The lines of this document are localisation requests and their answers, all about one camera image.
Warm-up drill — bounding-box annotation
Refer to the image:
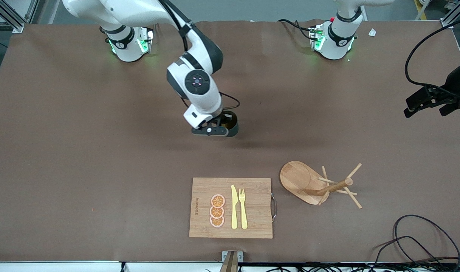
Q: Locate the yellow plastic fork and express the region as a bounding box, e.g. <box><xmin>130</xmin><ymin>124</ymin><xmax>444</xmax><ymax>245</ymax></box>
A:
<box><xmin>239</xmin><ymin>188</ymin><xmax>248</xmax><ymax>230</ymax></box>

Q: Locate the wooden cup rack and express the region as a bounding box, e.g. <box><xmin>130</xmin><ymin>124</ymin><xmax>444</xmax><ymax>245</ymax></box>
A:
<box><xmin>280</xmin><ymin>161</ymin><xmax>363</xmax><ymax>209</ymax></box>

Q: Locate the bamboo cutting board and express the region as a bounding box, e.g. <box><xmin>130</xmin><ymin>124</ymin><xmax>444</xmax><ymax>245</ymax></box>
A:
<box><xmin>189</xmin><ymin>177</ymin><xmax>278</xmax><ymax>239</ymax></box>

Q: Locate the aluminium frame profile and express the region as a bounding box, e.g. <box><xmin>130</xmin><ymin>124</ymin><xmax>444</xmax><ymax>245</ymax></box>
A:
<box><xmin>440</xmin><ymin>0</ymin><xmax>460</xmax><ymax>29</ymax></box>
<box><xmin>0</xmin><ymin>0</ymin><xmax>40</xmax><ymax>34</ymax></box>

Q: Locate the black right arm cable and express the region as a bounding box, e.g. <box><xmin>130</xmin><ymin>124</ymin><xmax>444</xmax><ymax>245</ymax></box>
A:
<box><xmin>158</xmin><ymin>0</ymin><xmax>241</xmax><ymax>111</ymax></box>

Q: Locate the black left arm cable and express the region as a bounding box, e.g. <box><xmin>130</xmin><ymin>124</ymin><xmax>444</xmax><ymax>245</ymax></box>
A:
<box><xmin>404</xmin><ymin>17</ymin><xmax>460</xmax><ymax>99</ymax></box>

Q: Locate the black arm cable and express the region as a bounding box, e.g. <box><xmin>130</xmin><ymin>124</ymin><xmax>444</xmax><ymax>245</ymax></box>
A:
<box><xmin>404</xmin><ymin>17</ymin><xmax>460</xmax><ymax>99</ymax></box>
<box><xmin>158</xmin><ymin>0</ymin><xmax>241</xmax><ymax>111</ymax></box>

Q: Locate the black base cable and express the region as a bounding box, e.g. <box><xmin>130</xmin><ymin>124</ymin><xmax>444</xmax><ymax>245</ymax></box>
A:
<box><xmin>277</xmin><ymin>19</ymin><xmax>316</xmax><ymax>40</ymax></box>

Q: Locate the dark green ribbed cup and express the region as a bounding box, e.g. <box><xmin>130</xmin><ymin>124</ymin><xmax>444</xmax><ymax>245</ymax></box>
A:
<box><xmin>219</xmin><ymin>110</ymin><xmax>239</xmax><ymax>138</ymax></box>

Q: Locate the metal bracket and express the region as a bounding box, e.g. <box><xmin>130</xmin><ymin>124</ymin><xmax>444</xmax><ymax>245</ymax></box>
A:
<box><xmin>219</xmin><ymin>250</ymin><xmax>244</xmax><ymax>272</ymax></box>

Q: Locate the yellow plastic knife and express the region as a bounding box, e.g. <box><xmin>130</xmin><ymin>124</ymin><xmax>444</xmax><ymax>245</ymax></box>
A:
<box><xmin>231</xmin><ymin>185</ymin><xmax>239</xmax><ymax>230</ymax></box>

